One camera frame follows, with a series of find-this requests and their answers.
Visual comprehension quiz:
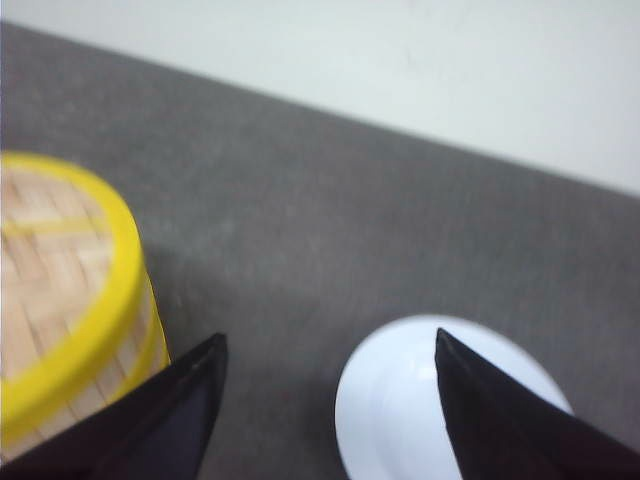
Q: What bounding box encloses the white round plate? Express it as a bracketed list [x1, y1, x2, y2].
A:
[335, 314, 571, 479]

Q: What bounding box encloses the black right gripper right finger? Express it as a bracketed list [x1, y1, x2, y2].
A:
[435, 329, 639, 479]

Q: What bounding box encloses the woven bamboo steamer lid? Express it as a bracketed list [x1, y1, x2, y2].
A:
[1, 152, 146, 436]

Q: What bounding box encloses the bamboo steamer basket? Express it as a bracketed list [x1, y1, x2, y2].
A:
[14, 269, 171, 446]

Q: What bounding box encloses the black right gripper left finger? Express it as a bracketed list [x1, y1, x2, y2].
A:
[1, 333, 228, 479]

